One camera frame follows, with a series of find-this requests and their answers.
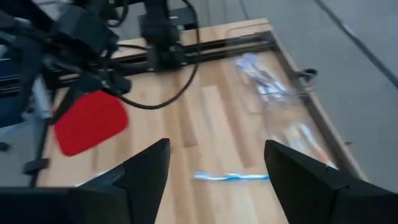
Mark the purple toothbrush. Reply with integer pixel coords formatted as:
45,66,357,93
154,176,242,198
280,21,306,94
245,62,290,103
234,52,280,94

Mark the blue wrapped toothbrush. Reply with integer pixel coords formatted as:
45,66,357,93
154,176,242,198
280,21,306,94
193,172,270,182

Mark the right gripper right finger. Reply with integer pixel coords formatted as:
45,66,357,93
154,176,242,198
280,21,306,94
264,139,398,224

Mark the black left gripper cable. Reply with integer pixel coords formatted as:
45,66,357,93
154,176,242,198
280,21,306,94
117,0,201,111

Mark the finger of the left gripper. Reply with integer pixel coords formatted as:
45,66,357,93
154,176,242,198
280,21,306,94
49,86,82,126

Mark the black table clamp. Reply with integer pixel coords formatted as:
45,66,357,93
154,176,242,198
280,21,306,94
22,157,50,175
292,67,318,82

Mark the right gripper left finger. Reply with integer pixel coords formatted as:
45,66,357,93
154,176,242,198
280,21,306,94
0,138,172,224

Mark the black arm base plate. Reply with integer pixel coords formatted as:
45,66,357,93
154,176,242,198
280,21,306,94
138,6,199,32

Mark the red cloth mat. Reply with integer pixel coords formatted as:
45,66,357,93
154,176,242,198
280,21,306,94
53,90,130,157

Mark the clear plastic bin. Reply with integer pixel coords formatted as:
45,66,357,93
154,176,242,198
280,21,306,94
260,91,343,171
232,49,313,108

